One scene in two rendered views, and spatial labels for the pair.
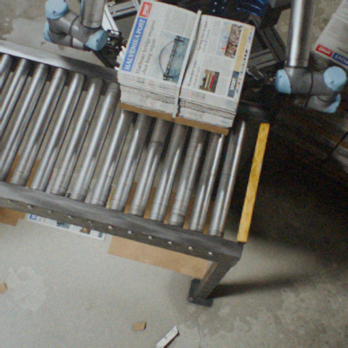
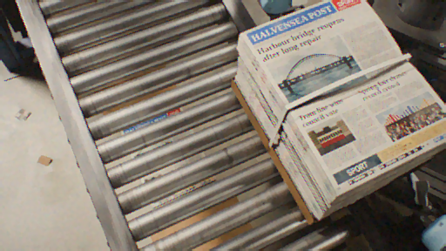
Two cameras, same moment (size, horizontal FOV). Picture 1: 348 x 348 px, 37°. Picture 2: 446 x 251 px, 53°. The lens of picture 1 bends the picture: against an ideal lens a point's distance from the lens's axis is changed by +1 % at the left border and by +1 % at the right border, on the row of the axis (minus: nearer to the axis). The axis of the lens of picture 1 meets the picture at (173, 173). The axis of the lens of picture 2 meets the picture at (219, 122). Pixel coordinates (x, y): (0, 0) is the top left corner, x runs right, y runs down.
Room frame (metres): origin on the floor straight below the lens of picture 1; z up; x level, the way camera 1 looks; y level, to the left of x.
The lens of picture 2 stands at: (0.50, -0.21, 1.76)
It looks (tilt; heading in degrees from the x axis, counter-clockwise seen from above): 65 degrees down; 53
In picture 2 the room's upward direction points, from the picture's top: 9 degrees clockwise
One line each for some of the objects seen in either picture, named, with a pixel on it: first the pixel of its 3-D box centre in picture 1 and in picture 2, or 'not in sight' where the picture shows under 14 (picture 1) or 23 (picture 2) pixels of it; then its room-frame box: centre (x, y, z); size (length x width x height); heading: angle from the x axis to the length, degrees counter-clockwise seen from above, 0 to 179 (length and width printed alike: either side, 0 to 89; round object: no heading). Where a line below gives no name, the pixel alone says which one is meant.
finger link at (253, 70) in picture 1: (252, 70); (421, 186); (1.09, -0.21, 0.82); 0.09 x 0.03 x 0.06; 60
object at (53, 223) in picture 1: (74, 202); (167, 153); (0.74, 0.43, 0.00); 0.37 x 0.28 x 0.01; 86
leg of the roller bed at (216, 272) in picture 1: (211, 278); not in sight; (0.44, -0.23, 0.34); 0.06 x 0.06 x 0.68; 86
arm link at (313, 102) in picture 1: (321, 99); not in sight; (1.03, -0.46, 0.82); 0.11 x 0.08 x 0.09; 86
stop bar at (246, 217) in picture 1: (254, 180); not in sight; (0.68, -0.26, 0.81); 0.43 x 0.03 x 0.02; 176
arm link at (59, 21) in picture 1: (62, 17); not in sight; (1.08, 0.47, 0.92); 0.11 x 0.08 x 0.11; 68
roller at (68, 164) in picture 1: (78, 136); (167, 77); (0.73, 0.34, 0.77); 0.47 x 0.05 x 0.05; 176
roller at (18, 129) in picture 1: (22, 122); (138, 20); (0.74, 0.53, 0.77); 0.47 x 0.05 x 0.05; 176
